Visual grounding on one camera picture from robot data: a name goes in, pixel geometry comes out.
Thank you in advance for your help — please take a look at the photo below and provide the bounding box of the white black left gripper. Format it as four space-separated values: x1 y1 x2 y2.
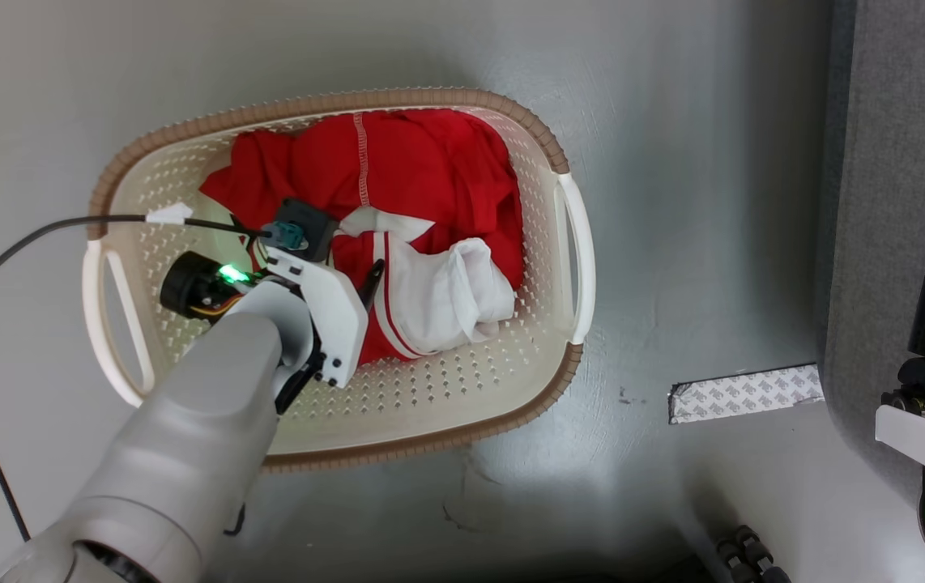
160 247 386 414

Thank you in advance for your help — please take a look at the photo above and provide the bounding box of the thin black cable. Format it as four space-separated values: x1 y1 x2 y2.
0 214 274 542

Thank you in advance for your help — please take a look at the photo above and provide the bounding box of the cream laundry basket brown rim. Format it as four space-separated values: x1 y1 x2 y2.
82 87 598 475

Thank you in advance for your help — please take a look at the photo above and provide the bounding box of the white printed tape strip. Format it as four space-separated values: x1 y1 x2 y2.
667 364 825 425

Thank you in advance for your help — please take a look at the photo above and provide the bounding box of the grey fabric sofa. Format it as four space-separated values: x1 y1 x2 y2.
815 0 925 519

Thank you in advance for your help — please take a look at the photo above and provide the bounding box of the red and white garment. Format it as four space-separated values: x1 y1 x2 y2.
199 108 526 367

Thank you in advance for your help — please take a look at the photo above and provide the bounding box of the white tag on cable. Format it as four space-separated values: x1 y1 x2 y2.
145 202 194 227

